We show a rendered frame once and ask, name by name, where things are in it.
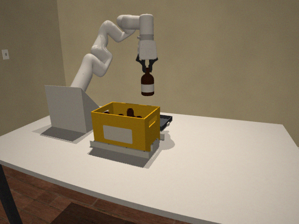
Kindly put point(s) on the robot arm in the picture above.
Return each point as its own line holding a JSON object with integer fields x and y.
{"x": 100, "y": 58}

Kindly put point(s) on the yellow crate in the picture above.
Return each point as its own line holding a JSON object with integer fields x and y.
{"x": 136, "y": 133}

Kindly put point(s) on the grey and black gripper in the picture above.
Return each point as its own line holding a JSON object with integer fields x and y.
{"x": 147, "y": 50}

